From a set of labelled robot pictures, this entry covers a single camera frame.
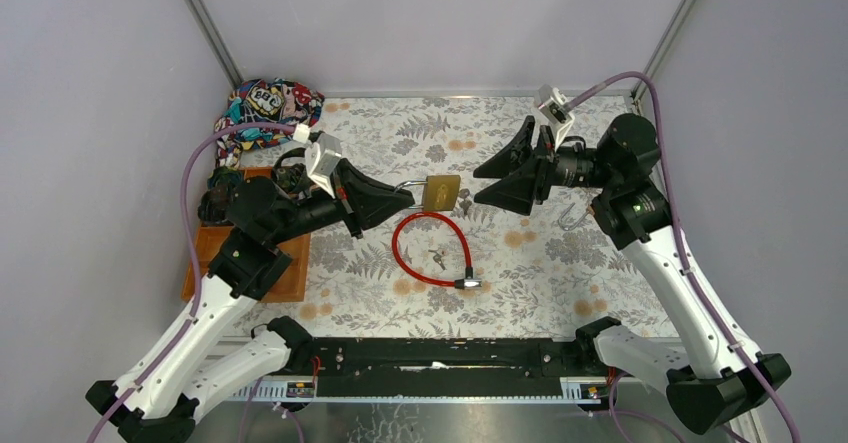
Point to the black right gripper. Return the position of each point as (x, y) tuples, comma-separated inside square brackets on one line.
[(517, 191)]

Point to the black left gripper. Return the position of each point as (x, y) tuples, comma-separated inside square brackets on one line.
[(348, 204)]

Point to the keys of padlock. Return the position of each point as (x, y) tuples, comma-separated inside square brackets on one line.
[(465, 200)]

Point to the brass padlock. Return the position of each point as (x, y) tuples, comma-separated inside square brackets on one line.
[(440, 193), (573, 217)]

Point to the silver keys of cable lock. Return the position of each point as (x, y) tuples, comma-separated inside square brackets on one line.
[(438, 257)]

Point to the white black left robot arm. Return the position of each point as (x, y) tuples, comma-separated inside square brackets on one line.
[(168, 391)]

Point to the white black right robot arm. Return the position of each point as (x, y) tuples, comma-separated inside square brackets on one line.
[(720, 373)]

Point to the floral patterned table mat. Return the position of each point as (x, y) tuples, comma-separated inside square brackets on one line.
[(506, 275)]

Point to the colourful comic print cloth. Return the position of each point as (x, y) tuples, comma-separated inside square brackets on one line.
[(277, 101)]

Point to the orange wooden compartment tray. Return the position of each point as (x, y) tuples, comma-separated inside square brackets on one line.
[(291, 274)]

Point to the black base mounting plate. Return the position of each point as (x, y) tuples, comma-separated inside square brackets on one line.
[(414, 369)]

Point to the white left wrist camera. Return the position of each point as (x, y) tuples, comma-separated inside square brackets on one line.
[(322, 154)]

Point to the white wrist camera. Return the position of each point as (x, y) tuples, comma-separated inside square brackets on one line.
[(322, 154), (554, 105)]

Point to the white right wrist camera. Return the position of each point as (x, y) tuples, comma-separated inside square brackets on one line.
[(554, 105)]

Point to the aluminium frame rail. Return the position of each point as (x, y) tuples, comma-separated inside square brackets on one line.
[(215, 41)]

